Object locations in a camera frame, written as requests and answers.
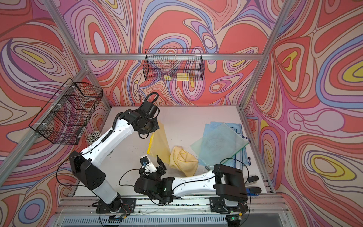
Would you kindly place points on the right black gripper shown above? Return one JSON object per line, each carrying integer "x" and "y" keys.
{"x": 161, "y": 169}

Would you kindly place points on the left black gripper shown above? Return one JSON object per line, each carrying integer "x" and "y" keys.
{"x": 156, "y": 126}

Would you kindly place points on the yellow document bag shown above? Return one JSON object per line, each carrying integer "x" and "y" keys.
{"x": 158, "y": 145}

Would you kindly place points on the yellow wiping cloth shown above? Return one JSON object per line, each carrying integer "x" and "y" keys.
{"x": 183, "y": 161}

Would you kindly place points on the green zip document bag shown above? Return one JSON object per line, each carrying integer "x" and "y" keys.
{"x": 218, "y": 147}

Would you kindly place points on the light blue mesh document bag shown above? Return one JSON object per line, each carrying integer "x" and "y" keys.
{"x": 242, "y": 154}

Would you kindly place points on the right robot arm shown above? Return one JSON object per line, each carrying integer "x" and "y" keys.
{"x": 223, "y": 181}

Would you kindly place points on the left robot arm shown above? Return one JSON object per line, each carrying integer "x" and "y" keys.
{"x": 85, "y": 165}

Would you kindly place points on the clear pencil holder cup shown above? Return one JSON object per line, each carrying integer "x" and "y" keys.
{"x": 93, "y": 137}

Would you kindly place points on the yellow sponge in basket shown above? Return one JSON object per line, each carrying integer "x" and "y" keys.
{"x": 177, "y": 77}

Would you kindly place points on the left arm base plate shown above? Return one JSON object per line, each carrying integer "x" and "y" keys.
{"x": 127, "y": 205}

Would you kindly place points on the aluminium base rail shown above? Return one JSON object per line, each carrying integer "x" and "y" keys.
{"x": 266, "y": 210}

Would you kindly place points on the black wire basket back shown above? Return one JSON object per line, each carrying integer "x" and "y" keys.
{"x": 168, "y": 61}

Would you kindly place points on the black wire basket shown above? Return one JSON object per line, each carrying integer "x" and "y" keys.
{"x": 168, "y": 61}
{"x": 65, "y": 116}

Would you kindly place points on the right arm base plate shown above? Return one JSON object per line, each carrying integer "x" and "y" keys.
{"x": 224, "y": 206}

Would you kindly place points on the black wire basket left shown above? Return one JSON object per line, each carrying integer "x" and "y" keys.
{"x": 65, "y": 116}

